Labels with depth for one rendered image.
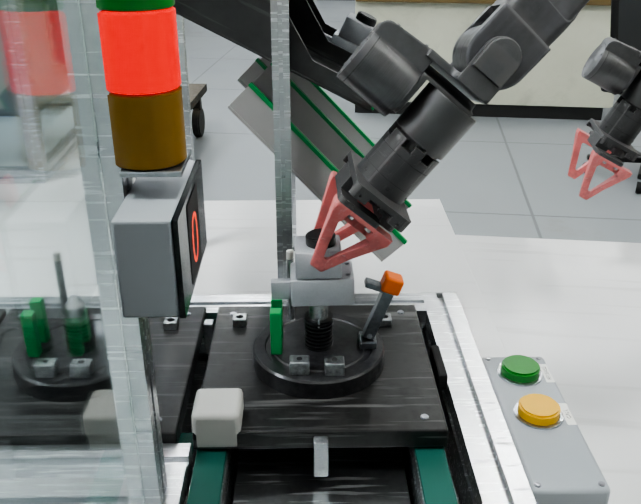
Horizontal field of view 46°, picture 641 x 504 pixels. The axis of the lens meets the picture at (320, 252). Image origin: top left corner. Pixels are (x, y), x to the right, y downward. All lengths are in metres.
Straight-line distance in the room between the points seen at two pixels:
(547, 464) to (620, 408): 0.29
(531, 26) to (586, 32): 4.76
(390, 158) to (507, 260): 0.65
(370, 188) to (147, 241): 0.27
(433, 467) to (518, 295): 0.54
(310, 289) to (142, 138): 0.31
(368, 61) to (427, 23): 4.66
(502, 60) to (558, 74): 4.80
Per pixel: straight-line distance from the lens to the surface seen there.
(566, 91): 5.52
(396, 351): 0.84
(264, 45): 0.92
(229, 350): 0.84
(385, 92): 0.69
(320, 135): 1.07
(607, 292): 1.27
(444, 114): 0.69
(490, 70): 0.68
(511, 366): 0.83
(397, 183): 0.70
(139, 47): 0.49
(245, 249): 1.33
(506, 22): 0.70
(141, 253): 0.49
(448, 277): 1.25
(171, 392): 0.79
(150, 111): 0.50
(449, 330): 0.92
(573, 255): 1.38
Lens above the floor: 1.42
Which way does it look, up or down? 25 degrees down
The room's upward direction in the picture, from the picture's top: straight up
